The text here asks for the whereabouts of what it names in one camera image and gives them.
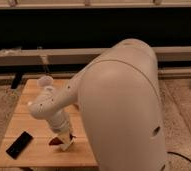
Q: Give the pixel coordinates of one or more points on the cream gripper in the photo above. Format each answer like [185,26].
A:
[65,140]

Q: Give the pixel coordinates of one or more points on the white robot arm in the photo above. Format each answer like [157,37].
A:
[119,101]

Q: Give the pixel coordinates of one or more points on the wooden table board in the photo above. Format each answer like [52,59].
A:
[38,153]

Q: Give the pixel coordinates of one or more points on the black rectangular remote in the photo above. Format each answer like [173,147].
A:
[15,149]

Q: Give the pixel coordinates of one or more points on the white plastic cup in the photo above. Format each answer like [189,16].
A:
[45,80]

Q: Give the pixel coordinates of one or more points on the long metal rail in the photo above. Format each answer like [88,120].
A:
[81,55]

